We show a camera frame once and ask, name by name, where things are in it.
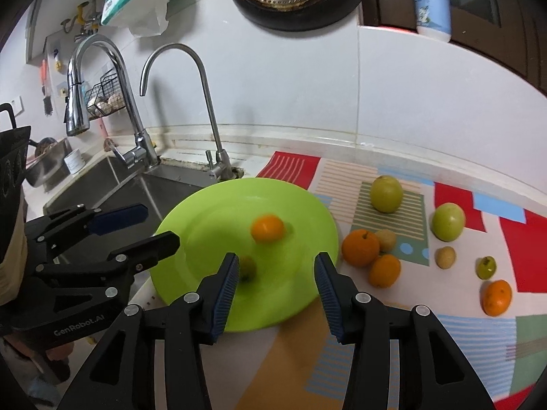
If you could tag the dark wooden window frame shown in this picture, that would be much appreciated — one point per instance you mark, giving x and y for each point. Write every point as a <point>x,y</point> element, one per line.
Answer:
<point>509,32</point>

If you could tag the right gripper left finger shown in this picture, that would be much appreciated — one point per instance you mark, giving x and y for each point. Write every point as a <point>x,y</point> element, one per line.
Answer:
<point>119,372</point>

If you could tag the left hand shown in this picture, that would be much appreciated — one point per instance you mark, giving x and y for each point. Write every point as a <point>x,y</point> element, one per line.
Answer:
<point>58,353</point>

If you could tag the small green tomato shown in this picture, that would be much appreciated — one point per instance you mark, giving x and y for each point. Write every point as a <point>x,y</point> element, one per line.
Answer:
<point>486,267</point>

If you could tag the brown kiwi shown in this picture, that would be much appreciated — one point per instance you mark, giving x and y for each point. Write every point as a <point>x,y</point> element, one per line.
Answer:
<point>445,257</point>
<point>387,240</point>

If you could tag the blue white pump bottle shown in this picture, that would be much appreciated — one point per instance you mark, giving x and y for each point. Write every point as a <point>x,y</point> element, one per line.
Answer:
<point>433,19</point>

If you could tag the small green fruit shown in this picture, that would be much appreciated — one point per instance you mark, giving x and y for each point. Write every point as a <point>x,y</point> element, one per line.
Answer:
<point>247,269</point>

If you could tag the small orange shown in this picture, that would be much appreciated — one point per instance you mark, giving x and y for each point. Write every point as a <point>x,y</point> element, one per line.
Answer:
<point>384,271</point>
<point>267,229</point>

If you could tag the black wire sink basket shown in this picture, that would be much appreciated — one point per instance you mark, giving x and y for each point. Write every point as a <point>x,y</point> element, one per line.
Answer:
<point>105,97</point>

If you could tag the slim chrome gooseneck faucet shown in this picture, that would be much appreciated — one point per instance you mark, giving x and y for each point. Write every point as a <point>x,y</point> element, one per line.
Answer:
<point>176,77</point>

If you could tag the lime green plate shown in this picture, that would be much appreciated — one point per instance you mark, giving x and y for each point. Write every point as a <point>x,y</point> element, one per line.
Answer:
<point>216,221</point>

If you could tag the colourful patterned cloth mat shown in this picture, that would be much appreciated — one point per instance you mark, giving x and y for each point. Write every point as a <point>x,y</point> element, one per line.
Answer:
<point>298,364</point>

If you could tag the large chrome kitchen faucet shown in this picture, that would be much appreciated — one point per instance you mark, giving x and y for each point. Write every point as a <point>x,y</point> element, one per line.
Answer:
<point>82,107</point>

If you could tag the wall hook rail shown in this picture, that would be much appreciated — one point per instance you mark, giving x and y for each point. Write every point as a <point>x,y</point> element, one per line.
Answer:
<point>87,19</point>

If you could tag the green guava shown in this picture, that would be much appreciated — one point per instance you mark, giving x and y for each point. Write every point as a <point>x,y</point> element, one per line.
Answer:
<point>386,194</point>
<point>448,222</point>

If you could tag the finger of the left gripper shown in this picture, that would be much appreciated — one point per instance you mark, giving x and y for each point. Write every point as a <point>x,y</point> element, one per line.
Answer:
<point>126,261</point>
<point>53,234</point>

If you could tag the large orange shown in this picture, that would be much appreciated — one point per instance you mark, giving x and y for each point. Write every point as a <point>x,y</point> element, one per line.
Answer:
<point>360,248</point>

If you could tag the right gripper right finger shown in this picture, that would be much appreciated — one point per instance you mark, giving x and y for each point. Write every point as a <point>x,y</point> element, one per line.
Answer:
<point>433,371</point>

